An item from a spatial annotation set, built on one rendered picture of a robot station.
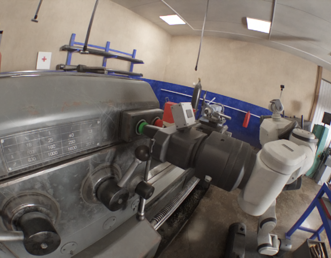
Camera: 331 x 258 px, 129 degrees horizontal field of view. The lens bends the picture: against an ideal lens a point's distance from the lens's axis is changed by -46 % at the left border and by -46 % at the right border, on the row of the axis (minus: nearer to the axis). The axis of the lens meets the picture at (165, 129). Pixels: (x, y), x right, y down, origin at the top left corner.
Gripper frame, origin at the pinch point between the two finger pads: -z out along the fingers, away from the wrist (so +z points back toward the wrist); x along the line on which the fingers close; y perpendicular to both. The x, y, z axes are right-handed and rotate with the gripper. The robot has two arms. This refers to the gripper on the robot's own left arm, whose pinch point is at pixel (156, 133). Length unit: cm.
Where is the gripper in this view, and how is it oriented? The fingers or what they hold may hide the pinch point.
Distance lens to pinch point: 30.4
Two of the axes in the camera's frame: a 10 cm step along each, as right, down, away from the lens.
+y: 1.9, -9.3, -3.1
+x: 5.4, -1.7, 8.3
